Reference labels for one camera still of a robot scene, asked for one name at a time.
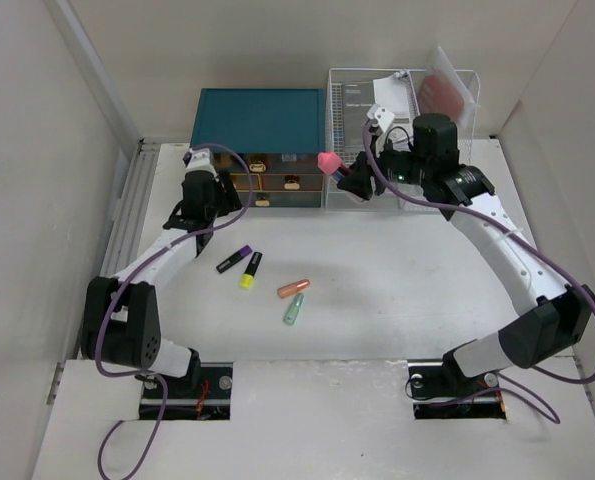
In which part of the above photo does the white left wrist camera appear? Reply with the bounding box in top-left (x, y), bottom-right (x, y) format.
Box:
top-left (183, 148), bottom-right (216, 176)

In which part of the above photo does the teal drawer organizer box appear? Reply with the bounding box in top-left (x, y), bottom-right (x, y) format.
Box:
top-left (191, 88), bottom-right (325, 208)

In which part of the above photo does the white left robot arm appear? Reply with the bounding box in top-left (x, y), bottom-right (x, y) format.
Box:
top-left (81, 167), bottom-right (242, 397)

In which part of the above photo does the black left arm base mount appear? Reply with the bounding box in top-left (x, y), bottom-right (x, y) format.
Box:
top-left (136, 363), bottom-right (234, 421)

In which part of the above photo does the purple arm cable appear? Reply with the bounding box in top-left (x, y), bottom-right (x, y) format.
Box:
top-left (362, 122), bottom-right (595, 425)
top-left (94, 143), bottom-right (252, 480)

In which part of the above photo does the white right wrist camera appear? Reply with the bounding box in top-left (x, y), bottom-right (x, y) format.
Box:
top-left (367, 103), bottom-right (395, 133)

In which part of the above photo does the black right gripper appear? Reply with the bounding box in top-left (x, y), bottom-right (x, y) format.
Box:
top-left (336, 134), bottom-right (431, 201)

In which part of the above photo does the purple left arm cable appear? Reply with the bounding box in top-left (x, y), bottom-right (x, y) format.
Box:
top-left (94, 143), bottom-right (252, 480)

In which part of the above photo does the pink yellow highlighter marker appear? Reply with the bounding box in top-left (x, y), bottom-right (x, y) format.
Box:
top-left (239, 251), bottom-right (263, 290)

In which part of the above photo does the black purple highlighter marker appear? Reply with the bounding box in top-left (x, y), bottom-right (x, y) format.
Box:
top-left (216, 245), bottom-right (252, 274)

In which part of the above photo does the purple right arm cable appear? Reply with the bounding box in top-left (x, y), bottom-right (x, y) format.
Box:
top-left (362, 122), bottom-right (595, 425)

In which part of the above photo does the orange translucent capsule tube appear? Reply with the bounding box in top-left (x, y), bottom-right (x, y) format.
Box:
top-left (277, 279), bottom-right (311, 299)

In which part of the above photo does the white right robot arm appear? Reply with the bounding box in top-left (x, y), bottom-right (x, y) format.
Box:
top-left (319, 109), bottom-right (595, 396)

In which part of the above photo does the grey Canon setup guide booklet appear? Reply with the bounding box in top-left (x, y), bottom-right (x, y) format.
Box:
top-left (340, 74), bottom-right (422, 146)

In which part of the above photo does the white wire mesh file rack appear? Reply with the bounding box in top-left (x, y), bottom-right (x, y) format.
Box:
top-left (322, 68), bottom-right (480, 215)

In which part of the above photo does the colourful pen bundle pouch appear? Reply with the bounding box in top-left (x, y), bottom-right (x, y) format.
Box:
top-left (317, 152), bottom-right (352, 182)

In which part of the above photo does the green translucent capsule tube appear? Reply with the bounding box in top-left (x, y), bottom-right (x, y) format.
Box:
top-left (283, 293), bottom-right (304, 326)

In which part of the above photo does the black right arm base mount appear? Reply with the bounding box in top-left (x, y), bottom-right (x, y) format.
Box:
top-left (405, 359), bottom-right (506, 420)

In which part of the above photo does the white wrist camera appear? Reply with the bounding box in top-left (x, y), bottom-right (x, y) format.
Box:
top-left (183, 148), bottom-right (216, 176)
top-left (367, 103), bottom-right (395, 133)

